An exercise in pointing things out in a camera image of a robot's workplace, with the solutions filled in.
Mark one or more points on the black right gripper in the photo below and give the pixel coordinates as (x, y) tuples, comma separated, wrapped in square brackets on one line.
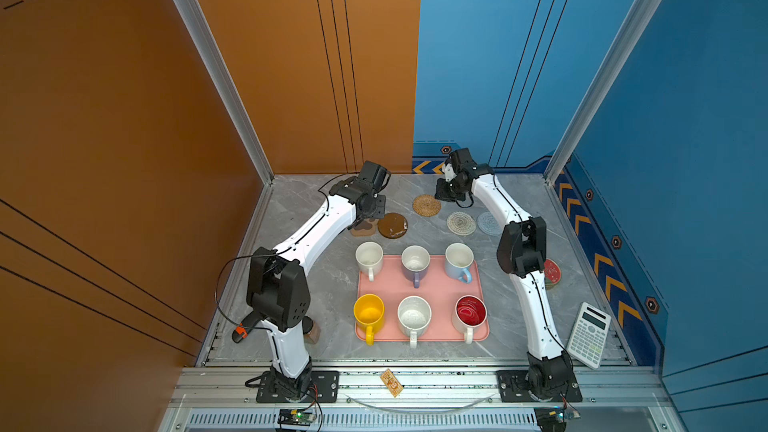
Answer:
[(441, 194)]

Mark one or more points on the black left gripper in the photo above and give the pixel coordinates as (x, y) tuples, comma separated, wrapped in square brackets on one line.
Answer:
[(380, 210)]

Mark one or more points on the cork paw print coaster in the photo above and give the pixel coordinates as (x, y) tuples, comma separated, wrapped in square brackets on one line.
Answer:
[(365, 228)]

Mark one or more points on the dark brown round coaster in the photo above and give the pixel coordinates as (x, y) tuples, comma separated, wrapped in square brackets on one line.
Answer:
[(393, 226)]

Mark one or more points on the woven rattan round coaster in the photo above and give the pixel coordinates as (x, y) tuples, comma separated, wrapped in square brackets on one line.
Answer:
[(426, 205)]

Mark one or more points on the multicolour woven round coaster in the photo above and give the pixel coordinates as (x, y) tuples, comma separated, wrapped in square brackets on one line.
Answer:
[(461, 224)]

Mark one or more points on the light blue woven coaster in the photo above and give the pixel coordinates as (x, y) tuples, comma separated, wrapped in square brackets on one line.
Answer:
[(488, 224)]

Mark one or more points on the cream white mug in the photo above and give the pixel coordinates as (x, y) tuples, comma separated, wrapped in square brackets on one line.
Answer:
[(369, 257)]

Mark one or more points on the light blue mug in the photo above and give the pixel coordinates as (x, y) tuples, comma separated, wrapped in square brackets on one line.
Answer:
[(458, 261)]

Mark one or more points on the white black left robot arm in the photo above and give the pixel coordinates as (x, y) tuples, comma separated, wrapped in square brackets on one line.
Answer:
[(277, 289)]

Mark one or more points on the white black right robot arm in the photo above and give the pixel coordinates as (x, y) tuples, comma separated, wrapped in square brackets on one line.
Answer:
[(521, 254)]

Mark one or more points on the purple mug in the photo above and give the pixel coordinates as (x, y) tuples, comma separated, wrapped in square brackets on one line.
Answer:
[(415, 263)]

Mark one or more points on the yellow mug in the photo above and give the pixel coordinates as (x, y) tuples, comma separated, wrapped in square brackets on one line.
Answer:
[(369, 312)]

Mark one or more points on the white speckled mug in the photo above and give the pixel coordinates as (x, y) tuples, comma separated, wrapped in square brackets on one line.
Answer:
[(414, 317)]

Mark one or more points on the white mug red inside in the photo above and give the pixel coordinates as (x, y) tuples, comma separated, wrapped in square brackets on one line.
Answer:
[(469, 313)]

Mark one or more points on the brown lidded small jar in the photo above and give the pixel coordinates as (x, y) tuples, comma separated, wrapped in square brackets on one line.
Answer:
[(311, 330)]

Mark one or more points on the orange black utility knife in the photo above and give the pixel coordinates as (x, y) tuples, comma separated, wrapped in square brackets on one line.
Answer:
[(239, 333)]

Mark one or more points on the small brown circuit board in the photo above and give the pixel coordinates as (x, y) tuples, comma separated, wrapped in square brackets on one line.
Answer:
[(391, 382)]

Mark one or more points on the white calculator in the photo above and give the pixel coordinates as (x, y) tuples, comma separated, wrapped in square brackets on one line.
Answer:
[(589, 335)]

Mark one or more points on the green controller board left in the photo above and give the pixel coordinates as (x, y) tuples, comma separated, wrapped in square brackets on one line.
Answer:
[(296, 420)]

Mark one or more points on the black controller board right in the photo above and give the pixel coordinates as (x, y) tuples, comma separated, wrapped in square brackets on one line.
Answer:
[(550, 420)]

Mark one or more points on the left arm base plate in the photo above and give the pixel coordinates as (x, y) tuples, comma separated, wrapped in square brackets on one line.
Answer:
[(322, 385)]

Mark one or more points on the aluminium corner post left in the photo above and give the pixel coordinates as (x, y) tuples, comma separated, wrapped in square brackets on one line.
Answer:
[(202, 36)]

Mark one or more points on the aluminium corner post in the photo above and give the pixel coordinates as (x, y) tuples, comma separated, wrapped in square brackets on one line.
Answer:
[(202, 36), (631, 30)]

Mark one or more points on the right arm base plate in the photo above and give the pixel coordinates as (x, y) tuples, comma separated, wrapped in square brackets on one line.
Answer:
[(532, 386)]

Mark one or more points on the aluminium corner post right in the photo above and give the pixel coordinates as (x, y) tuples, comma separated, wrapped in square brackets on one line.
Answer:
[(631, 30)]

